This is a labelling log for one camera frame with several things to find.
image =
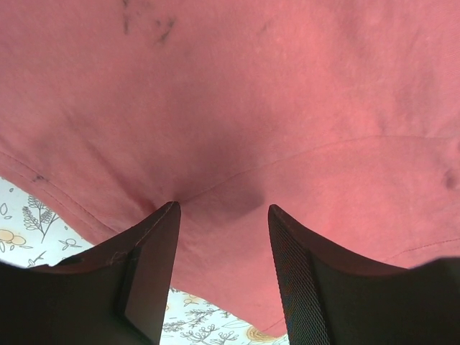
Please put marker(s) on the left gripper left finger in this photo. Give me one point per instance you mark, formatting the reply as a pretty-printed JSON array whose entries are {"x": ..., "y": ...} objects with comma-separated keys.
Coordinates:
[{"x": 113, "y": 293}]

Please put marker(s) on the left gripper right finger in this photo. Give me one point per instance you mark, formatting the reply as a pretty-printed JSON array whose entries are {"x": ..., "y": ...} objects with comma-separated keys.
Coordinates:
[{"x": 331, "y": 295}]

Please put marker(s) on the dusty pink t shirt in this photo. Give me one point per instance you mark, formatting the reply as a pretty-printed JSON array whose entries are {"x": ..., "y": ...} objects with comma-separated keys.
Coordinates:
[{"x": 343, "y": 113}]

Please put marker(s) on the floral patterned table mat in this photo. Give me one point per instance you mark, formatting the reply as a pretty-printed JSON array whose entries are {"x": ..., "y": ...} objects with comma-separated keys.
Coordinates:
[{"x": 32, "y": 234}]

